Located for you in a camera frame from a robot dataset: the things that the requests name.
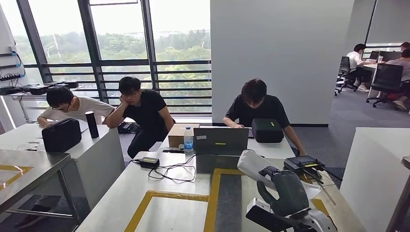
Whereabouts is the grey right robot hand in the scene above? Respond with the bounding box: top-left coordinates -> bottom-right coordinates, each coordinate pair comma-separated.
256,165 -> 310,219

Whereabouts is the white curved plastic part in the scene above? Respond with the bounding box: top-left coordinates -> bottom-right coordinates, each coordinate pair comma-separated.
237,149 -> 322,200

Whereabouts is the metal workbench table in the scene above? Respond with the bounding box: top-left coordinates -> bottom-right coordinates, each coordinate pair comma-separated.
75,150 -> 367,232

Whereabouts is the black remote controller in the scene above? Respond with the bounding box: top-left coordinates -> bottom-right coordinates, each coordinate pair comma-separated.
283,155 -> 326,175

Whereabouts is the black hard case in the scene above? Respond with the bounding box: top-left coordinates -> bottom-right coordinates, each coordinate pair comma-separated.
42,117 -> 82,153
251,118 -> 285,144
28,84 -> 49,96

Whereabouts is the grey laptop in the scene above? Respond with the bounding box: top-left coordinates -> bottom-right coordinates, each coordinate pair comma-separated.
193,127 -> 250,157

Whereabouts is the white table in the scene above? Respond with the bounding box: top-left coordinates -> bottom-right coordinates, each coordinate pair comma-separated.
0,123 -> 126,212
339,127 -> 410,232

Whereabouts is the clear water bottle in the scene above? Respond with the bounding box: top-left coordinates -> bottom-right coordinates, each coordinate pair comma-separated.
183,126 -> 195,156

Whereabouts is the cardboard box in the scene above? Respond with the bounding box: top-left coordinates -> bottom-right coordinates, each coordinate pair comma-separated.
167,123 -> 200,148

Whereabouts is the black office chair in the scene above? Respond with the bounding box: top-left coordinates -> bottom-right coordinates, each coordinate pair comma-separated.
366,64 -> 404,108
335,57 -> 359,96

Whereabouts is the white desk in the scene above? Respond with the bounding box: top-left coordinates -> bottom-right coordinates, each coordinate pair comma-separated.
362,62 -> 387,98

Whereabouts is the black power adapter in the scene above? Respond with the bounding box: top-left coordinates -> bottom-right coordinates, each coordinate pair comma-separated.
139,157 -> 160,170

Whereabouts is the black window railing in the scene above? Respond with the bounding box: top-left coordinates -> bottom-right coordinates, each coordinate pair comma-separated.
24,59 -> 212,114

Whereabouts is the black tumbler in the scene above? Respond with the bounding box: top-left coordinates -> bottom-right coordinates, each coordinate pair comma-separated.
85,111 -> 100,139

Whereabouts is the white board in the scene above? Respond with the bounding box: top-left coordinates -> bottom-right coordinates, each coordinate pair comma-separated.
0,4 -> 26,87

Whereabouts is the yellow tape frame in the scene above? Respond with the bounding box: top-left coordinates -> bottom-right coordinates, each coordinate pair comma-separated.
124,168 -> 331,232

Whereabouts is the black power cable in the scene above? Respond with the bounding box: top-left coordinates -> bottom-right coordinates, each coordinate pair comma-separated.
130,153 -> 198,183

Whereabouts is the black cable bundle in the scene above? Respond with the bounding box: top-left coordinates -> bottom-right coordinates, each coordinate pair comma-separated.
117,121 -> 141,134

